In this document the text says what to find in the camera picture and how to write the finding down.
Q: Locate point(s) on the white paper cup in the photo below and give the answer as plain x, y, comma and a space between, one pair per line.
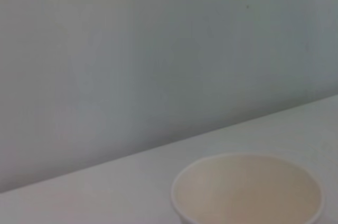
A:
245, 192

